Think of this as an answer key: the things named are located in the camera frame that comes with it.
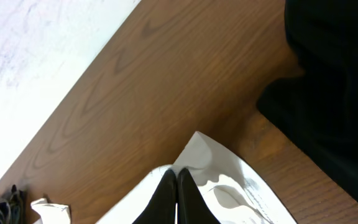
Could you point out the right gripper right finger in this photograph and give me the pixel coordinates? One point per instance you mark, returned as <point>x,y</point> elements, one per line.
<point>192,208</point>

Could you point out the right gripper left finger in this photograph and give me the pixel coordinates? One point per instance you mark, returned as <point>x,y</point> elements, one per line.
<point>161,208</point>

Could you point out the grey folded garment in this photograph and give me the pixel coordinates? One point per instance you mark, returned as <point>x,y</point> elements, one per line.
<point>12,206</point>

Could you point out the white printed t-shirt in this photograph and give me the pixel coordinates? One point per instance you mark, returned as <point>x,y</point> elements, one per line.
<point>232,190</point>

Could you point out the black cloth pile right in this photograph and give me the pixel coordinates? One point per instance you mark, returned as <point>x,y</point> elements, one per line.
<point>318,111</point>

